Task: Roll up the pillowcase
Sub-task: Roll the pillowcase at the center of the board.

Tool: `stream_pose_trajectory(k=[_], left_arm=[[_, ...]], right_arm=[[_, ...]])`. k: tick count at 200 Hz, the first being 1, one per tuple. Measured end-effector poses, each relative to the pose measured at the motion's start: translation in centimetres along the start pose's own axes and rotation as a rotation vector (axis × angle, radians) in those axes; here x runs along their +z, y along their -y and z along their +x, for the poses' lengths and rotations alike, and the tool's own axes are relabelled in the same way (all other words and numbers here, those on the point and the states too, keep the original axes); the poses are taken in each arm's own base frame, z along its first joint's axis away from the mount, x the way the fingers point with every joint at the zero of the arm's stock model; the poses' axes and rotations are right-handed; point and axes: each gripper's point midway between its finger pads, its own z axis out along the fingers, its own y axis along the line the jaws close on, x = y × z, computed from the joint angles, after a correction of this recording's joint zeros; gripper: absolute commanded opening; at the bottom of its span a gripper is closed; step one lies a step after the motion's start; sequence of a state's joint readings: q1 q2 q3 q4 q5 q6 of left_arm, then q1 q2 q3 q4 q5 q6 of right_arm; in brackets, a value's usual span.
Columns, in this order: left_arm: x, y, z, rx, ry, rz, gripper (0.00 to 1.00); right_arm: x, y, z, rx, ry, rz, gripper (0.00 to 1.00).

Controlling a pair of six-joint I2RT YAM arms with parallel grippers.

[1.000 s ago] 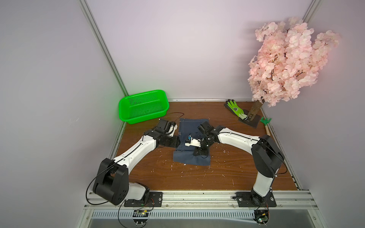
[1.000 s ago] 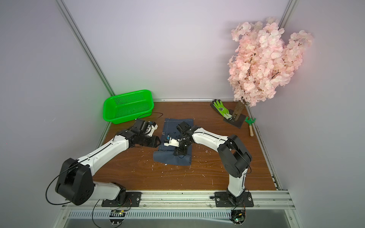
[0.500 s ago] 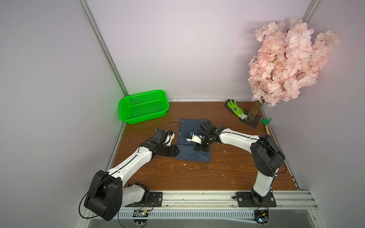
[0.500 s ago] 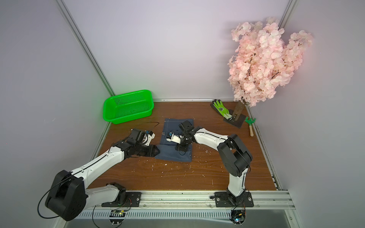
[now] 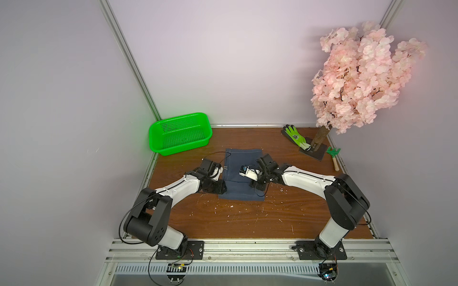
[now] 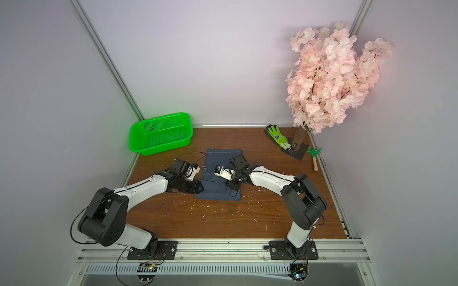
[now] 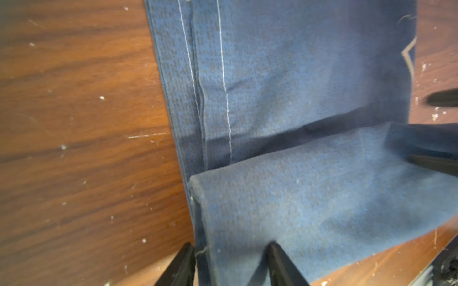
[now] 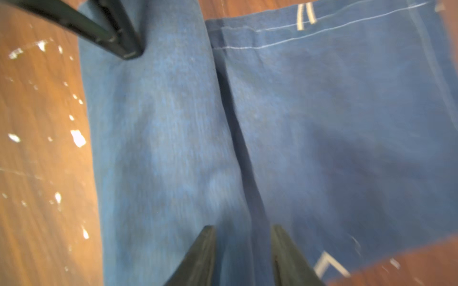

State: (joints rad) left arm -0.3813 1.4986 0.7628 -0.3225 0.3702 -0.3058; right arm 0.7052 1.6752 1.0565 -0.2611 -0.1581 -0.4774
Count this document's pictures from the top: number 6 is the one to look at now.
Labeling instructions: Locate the blue printed pillowcase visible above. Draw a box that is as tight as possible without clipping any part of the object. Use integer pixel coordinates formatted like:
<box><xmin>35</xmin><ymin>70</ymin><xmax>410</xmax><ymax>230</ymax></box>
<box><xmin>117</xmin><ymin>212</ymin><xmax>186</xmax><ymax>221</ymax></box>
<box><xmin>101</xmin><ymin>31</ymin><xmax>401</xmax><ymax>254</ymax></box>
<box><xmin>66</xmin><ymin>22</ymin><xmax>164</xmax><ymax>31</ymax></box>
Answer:
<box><xmin>194</xmin><ymin>148</ymin><xmax>243</xmax><ymax>201</ymax></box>

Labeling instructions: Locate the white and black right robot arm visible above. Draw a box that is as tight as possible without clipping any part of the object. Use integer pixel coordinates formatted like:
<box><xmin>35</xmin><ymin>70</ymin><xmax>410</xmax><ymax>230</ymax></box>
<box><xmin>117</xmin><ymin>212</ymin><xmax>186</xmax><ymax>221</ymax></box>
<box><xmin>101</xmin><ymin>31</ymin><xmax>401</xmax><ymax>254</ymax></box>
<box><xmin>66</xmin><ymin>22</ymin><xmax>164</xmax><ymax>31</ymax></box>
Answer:
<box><xmin>214</xmin><ymin>164</ymin><xmax>328</xmax><ymax>249</ymax></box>

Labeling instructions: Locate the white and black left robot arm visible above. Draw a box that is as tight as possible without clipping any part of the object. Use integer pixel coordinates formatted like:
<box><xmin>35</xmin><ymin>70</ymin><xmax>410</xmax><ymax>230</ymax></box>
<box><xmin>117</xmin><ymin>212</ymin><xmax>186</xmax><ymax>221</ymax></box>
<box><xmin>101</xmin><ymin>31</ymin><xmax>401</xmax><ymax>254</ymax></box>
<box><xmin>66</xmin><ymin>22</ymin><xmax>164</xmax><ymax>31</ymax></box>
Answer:
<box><xmin>77</xmin><ymin>172</ymin><xmax>204</xmax><ymax>250</ymax></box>

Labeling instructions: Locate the green and black work glove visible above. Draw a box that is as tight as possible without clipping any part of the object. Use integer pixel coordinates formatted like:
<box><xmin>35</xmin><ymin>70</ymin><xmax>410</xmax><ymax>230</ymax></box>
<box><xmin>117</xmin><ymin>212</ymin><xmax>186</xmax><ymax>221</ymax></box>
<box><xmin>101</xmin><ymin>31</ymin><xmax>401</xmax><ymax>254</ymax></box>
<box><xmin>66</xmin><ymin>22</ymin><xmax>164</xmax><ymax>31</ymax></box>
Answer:
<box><xmin>264</xmin><ymin>125</ymin><xmax>292</xmax><ymax>151</ymax></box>

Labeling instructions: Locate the green plastic basket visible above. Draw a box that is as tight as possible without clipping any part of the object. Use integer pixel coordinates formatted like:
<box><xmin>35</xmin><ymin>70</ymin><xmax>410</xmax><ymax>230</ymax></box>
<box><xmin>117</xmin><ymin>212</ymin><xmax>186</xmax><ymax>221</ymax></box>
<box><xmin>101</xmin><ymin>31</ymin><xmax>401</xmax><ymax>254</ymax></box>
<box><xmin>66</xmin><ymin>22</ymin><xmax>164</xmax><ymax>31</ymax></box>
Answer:
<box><xmin>129</xmin><ymin>113</ymin><xmax>193</xmax><ymax>156</ymax></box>

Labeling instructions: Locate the pink artificial blossom tree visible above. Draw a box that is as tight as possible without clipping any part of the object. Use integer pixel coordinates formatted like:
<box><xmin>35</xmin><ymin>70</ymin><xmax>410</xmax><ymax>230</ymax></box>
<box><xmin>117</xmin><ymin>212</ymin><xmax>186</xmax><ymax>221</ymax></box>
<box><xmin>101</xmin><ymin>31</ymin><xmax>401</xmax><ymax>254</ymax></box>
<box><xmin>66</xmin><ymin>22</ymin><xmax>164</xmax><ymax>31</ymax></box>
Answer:
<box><xmin>286</xmin><ymin>22</ymin><xmax>393</xmax><ymax>134</ymax></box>

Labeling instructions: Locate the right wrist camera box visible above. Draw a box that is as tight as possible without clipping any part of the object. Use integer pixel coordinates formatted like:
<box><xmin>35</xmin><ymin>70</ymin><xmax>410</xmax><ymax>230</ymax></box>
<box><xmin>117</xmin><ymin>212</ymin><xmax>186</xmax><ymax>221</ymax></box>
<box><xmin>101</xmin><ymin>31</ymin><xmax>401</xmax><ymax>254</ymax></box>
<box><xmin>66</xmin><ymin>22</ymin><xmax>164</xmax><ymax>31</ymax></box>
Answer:
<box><xmin>214</xmin><ymin>154</ymin><xmax>250</xmax><ymax>181</ymax></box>

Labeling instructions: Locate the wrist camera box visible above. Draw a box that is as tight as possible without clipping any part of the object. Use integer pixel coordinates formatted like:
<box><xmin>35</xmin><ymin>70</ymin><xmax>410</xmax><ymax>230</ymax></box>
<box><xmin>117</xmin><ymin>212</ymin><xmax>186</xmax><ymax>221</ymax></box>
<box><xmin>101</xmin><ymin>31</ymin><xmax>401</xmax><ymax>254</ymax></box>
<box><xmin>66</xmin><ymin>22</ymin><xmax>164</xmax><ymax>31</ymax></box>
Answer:
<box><xmin>169</xmin><ymin>158</ymin><xmax>200</xmax><ymax>181</ymax></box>
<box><xmin>214</xmin><ymin>154</ymin><xmax>250</xmax><ymax>181</ymax></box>

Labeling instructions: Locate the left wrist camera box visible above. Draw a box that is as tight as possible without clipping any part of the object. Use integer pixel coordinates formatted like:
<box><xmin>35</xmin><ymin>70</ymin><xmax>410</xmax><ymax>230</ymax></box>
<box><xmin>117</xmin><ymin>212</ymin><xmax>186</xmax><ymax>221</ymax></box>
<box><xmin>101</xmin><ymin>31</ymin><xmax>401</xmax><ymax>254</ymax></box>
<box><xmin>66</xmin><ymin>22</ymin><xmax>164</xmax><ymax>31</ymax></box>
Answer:
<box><xmin>169</xmin><ymin>158</ymin><xmax>200</xmax><ymax>181</ymax></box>

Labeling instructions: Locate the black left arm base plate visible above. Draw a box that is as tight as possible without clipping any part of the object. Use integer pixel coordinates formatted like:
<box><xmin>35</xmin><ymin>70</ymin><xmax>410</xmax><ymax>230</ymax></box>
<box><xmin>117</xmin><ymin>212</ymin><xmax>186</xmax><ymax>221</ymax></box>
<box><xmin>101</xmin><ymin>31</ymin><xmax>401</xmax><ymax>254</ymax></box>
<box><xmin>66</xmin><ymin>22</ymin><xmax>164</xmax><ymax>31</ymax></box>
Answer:
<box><xmin>127</xmin><ymin>240</ymin><xmax>178</xmax><ymax>260</ymax></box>

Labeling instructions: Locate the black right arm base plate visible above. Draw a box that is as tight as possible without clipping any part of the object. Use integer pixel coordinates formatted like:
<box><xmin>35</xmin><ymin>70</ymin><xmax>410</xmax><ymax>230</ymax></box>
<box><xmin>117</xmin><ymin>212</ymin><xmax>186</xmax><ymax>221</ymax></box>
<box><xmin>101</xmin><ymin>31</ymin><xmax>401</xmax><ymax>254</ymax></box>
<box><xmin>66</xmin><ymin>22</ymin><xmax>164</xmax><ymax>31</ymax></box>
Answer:
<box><xmin>263</xmin><ymin>240</ymin><xmax>318</xmax><ymax>260</ymax></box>

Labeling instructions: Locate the left circuit board under rail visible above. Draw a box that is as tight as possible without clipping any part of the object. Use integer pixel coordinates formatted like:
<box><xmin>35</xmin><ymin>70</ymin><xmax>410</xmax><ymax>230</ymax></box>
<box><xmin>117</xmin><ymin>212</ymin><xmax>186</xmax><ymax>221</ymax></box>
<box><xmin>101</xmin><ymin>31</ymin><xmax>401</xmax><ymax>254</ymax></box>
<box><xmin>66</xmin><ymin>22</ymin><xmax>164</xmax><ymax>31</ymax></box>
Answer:
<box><xmin>137</xmin><ymin>263</ymin><xmax>159</xmax><ymax>285</ymax></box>

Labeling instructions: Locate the circuit board under rail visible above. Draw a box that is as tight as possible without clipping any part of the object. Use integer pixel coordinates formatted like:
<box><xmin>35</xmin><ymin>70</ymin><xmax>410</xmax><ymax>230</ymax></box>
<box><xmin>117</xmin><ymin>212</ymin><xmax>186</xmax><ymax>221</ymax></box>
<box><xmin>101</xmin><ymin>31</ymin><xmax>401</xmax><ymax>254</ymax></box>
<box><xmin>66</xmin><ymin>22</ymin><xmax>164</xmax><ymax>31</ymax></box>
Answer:
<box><xmin>137</xmin><ymin>263</ymin><xmax>159</xmax><ymax>285</ymax></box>
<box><xmin>288</xmin><ymin>263</ymin><xmax>309</xmax><ymax>282</ymax></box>

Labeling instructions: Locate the right circuit board under rail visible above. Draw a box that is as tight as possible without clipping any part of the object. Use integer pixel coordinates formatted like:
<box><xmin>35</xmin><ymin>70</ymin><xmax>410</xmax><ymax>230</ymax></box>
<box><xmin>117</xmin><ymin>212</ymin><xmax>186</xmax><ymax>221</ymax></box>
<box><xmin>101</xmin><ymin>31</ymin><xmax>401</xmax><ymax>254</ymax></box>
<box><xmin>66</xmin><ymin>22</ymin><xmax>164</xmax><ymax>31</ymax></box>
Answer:
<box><xmin>288</xmin><ymin>263</ymin><xmax>309</xmax><ymax>282</ymax></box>

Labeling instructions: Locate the aluminium front rail frame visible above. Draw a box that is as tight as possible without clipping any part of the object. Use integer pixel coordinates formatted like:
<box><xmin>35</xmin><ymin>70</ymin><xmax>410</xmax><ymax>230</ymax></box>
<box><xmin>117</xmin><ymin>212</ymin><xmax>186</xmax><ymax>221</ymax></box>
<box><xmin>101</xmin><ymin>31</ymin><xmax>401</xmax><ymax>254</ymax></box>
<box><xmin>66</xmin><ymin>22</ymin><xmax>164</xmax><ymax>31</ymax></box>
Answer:
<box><xmin>67</xmin><ymin>239</ymin><xmax>380</xmax><ymax>286</ymax></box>

